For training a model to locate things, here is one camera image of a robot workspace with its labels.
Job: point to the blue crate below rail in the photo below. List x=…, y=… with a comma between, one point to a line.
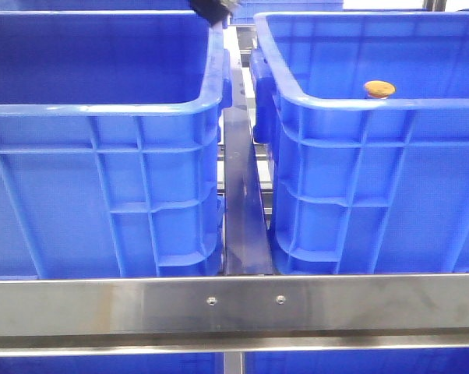
x=160, y=363
x=429, y=360

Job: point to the steel rack divider bar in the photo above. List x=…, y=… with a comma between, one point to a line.
x=247, y=250

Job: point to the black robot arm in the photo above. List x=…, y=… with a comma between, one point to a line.
x=214, y=11

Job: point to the blue crate at left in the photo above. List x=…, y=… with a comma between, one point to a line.
x=363, y=185

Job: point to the steel rack front rail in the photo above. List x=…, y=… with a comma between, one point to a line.
x=247, y=313

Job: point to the blue crate with buttons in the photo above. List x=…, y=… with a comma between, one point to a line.
x=109, y=125

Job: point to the distant blue crate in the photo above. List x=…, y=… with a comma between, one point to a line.
x=244, y=13

